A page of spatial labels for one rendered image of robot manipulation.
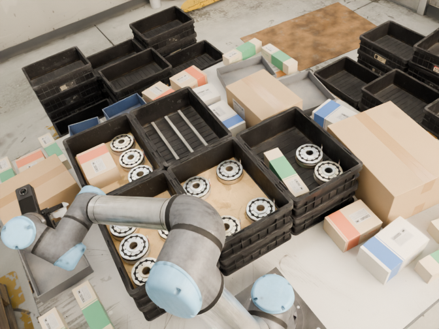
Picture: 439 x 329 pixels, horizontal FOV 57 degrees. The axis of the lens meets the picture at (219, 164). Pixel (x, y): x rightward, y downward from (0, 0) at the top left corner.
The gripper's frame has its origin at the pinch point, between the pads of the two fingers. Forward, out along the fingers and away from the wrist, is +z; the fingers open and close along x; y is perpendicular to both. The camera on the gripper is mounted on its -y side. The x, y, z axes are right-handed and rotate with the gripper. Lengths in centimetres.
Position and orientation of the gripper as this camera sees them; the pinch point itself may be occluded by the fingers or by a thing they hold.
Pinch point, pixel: (44, 211)
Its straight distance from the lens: 141.8
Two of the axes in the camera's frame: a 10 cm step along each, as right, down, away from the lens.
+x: 9.0, -4.0, 2.0
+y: 3.9, 9.2, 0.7
